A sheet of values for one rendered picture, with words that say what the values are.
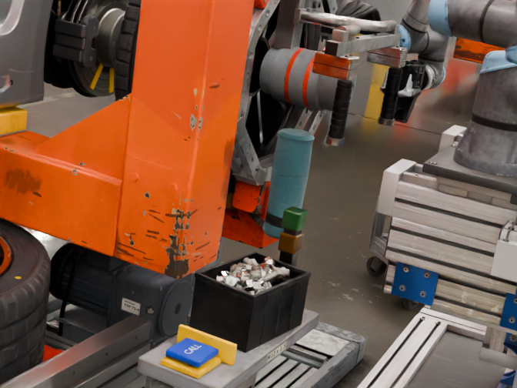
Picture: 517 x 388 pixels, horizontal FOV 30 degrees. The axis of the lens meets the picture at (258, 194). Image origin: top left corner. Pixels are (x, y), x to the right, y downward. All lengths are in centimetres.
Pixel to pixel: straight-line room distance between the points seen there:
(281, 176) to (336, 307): 104
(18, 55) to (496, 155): 103
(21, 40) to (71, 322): 68
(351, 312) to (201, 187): 145
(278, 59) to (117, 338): 83
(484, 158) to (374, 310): 148
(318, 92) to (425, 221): 53
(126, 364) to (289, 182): 61
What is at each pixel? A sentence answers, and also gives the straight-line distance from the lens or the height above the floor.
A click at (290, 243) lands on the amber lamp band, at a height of 59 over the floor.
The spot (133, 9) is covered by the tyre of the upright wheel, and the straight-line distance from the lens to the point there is 228.
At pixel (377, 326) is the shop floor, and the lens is 318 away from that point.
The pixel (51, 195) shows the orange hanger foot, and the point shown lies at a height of 61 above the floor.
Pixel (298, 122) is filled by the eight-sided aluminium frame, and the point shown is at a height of 70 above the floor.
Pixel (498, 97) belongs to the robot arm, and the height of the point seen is 96.
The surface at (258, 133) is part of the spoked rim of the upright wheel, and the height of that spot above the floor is 66.
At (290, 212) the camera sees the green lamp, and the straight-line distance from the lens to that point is 197.
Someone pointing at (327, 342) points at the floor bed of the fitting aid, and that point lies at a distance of 281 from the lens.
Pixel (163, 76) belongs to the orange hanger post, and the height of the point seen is 91.
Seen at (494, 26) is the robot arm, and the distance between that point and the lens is 162.
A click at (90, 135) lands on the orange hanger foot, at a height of 75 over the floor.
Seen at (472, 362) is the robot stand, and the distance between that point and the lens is 256.
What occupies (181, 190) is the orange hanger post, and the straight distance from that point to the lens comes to 185.
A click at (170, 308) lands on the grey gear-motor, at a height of 33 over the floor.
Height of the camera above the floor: 125
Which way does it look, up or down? 17 degrees down
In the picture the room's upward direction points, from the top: 9 degrees clockwise
